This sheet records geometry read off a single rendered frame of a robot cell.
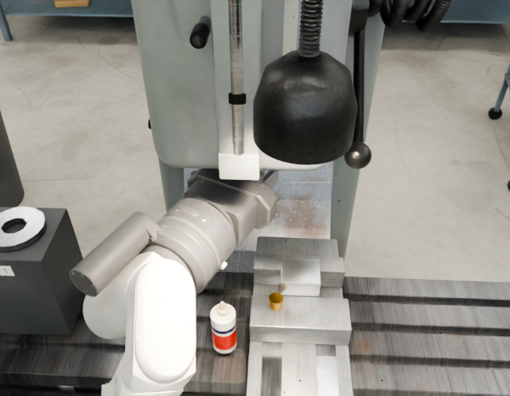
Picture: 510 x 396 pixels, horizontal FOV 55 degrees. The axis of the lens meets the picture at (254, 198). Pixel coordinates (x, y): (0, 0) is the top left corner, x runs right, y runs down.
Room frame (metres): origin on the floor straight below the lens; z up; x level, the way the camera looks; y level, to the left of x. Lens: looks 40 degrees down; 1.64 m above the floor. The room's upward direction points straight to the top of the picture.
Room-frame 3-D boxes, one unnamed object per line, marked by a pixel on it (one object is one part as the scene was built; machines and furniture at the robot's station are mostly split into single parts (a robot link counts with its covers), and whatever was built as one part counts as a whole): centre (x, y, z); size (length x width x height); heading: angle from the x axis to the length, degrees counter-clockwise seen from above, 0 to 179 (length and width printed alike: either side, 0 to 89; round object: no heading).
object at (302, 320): (0.46, -0.07, 1.01); 0.15 x 0.06 x 0.04; 87
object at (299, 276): (0.51, -0.07, 1.03); 0.06 x 0.05 x 0.06; 87
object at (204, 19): (0.41, 0.04, 1.49); 0.06 x 0.01 x 0.01; 177
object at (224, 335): (0.48, 0.05, 0.98); 0.04 x 0.04 x 0.11
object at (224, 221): (0.44, 0.05, 1.24); 0.13 x 0.12 x 0.10; 62
